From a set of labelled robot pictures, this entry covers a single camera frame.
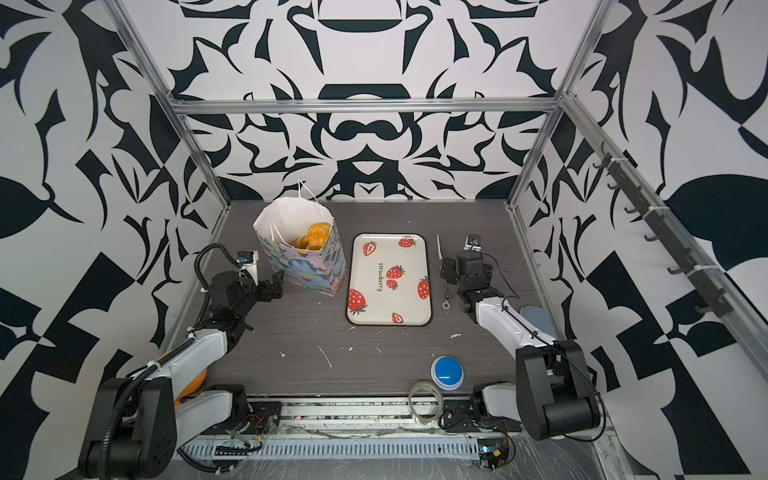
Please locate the small circuit board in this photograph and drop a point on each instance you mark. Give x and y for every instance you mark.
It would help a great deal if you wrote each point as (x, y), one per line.
(496, 453)

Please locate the floral white paper bag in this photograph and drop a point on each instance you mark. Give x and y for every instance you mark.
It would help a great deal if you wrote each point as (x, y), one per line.
(286, 219)

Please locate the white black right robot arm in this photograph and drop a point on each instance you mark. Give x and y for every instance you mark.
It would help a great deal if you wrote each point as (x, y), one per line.
(552, 395)

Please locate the pale blue lid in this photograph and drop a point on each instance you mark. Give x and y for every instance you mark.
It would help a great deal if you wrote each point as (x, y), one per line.
(540, 318)

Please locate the round bread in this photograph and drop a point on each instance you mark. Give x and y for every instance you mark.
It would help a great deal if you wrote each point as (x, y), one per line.
(317, 235)

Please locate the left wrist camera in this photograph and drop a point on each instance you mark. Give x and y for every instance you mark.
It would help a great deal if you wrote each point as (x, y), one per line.
(248, 261)

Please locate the croissant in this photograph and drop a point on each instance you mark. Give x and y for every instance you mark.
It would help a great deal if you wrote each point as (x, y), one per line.
(301, 243)

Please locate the orange plush toy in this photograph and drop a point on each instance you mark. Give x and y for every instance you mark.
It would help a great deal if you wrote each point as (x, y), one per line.
(191, 388)

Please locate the blue push button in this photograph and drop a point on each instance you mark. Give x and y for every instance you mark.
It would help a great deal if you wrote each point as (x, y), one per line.
(447, 373)

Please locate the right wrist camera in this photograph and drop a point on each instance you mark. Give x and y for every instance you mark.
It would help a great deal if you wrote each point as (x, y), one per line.
(473, 243)

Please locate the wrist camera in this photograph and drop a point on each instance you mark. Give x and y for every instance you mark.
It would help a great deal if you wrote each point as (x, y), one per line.
(248, 261)
(473, 243)

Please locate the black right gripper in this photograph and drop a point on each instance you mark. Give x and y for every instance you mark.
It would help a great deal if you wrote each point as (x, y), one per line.
(451, 269)

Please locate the wall hook rail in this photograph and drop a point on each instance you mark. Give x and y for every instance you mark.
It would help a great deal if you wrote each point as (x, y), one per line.
(690, 262)

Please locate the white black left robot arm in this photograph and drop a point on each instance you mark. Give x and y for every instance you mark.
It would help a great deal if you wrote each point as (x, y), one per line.
(139, 422)

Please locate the clear tape roll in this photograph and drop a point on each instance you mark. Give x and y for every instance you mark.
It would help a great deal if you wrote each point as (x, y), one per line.
(425, 403)

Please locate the white strawberry tray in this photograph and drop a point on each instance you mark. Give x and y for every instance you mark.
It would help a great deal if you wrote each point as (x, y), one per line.
(389, 281)

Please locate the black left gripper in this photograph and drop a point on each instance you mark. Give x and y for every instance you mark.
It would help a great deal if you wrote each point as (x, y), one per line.
(265, 293)

